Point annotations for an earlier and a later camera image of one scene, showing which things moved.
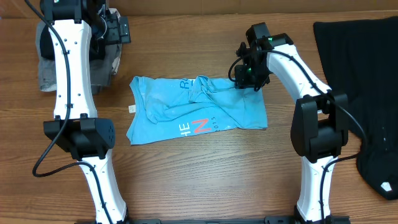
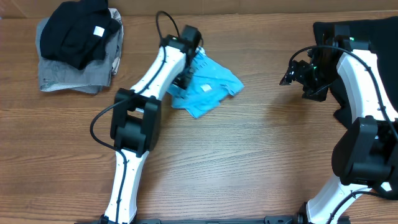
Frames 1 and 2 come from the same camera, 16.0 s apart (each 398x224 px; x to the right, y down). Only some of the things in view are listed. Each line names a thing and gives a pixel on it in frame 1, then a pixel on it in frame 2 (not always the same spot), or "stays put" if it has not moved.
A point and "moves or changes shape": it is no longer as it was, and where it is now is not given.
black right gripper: x=244 y=83 → x=297 y=73
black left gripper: x=115 y=37 → x=185 y=82
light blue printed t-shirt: x=164 y=107 moves or changes shape
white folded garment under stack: x=117 y=58 stays put
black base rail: x=279 y=219 stays put
